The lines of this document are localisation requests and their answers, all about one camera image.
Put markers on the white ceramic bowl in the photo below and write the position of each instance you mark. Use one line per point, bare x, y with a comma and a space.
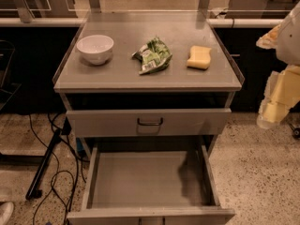
96, 49

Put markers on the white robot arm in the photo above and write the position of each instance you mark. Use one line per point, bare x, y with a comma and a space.
285, 39

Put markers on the grey drawer cabinet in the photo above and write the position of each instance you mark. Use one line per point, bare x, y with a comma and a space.
160, 73

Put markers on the green crumpled chip bag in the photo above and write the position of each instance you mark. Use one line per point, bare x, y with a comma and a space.
154, 56

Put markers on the white shoe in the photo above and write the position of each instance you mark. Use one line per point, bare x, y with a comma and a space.
6, 210

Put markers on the grey top drawer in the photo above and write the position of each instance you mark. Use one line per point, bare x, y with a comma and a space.
131, 123

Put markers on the yellow sponge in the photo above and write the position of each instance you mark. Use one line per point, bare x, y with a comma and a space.
199, 57

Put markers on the black floor bar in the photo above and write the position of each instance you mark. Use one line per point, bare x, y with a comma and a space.
33, 191

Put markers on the black caster wheel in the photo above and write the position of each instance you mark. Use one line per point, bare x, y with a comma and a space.
295, 131

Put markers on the white horizontal rail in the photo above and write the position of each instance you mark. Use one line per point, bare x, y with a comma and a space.
72, 22

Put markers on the grey drawer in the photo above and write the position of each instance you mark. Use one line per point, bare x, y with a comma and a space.
131, 123
151, 188

